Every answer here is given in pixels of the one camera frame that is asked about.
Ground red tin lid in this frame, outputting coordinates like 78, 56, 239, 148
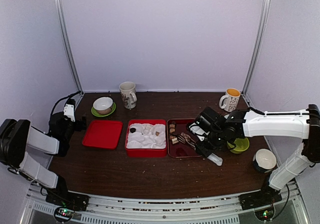
82, 120, 123, 150

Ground metal serving tongs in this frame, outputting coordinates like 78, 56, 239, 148
177, 132, 224, 167

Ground red chocolate tray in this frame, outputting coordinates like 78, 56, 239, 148
166, 118, 200, 159

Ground red tin box base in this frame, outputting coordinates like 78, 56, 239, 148
125, 119, 168, 158

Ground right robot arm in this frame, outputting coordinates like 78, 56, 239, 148
188, 104, 320, 205

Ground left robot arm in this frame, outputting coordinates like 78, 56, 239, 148
0, 112, 87, 206

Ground white block chocolate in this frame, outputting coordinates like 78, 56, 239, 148
171, 138, 179, 144

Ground green saucer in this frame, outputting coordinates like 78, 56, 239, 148
91, 103, 117, 118

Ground lime green bowl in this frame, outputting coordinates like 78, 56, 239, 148
227, 138, 250, 154

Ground white bowl on saucer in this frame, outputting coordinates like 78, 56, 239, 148
93, 97, 114, 113

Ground white mug yellow inside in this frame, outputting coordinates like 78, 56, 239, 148
219, 88, 241, 112

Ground dark bowl white inside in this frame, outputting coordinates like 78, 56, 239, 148
252, 149, 277, 174

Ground tall white patterned mug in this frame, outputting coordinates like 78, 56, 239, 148
119, 81, 138, 109

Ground white paper cupcake liners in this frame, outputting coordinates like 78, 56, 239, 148
126, 123, 167, 149

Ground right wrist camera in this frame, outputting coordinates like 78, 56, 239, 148
186, 123, 208, 141

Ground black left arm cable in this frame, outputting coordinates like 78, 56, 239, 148
48, 91, 82, 122

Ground front aluminium rail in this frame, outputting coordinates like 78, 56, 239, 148
18, 181, 311, 224

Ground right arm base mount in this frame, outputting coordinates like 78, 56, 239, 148
239, 191, 282, 211

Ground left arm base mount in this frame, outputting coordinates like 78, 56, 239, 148
45, 193, 90, 211

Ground left aluminium frame post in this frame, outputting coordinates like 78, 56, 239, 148
54, 0, 84, 95

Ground aluminium frame post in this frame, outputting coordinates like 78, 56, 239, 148
242, 0, 272, 97
54, 0, 84, 95

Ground right aluminium frame post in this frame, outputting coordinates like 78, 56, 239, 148
242, 0, 272, 97

